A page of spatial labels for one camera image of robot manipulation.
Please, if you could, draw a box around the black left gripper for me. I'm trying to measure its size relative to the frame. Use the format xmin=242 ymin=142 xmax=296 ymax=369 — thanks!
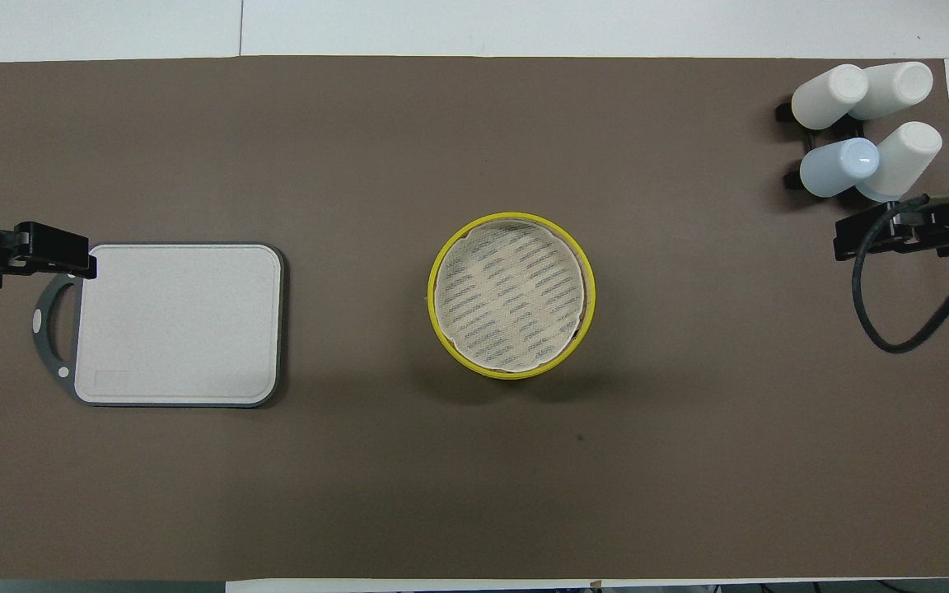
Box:
xmin=0 ymin=221 xmax=98 ymax=281

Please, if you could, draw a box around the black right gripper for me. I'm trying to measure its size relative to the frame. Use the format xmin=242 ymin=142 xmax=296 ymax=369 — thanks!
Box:
xmin=834 ymin=188 xmax=949 ymax=262

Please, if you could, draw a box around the yellow round steamer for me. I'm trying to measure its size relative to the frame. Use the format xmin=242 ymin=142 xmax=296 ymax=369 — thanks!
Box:
xmin=428 ymin=212 xmax=596 ymax=381

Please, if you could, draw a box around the white mesh steamer liner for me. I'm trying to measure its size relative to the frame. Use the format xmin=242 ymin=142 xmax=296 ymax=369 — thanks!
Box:
xmin=436 ymin=219 xmax=589 ymax=373

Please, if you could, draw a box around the white plastic cup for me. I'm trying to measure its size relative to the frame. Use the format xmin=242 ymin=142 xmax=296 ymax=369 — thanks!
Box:
xmin=791 ymin=63 xmax=869 ymax=130
xmin=856 ymin=121 xmax=943 ymax=203
xmin=849 ymin=61 xmax=934 ymax=121

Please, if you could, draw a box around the light blue plastic cup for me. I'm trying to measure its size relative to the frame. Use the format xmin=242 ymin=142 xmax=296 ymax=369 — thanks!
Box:
xmin=799 ymin=137 xmax=881 ymax=198

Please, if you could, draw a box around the black cup rack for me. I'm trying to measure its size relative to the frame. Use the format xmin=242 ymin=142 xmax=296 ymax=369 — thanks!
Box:
xmin=775 ymin=97 xmax=867 ymax=190

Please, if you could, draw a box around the white grey-rimmed cutting board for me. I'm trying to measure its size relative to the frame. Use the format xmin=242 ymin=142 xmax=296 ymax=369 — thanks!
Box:
xmin=31 ymin=241 xmax=287 ymax=409

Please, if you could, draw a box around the brown table mat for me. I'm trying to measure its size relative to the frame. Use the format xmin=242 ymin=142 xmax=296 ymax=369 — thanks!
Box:
xmin=0 ymin=55 xmax=949 ymax=581

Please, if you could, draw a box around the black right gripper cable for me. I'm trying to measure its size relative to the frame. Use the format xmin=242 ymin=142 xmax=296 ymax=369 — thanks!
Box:
xmin=852 ymin=195 xmax=949 ymax=355

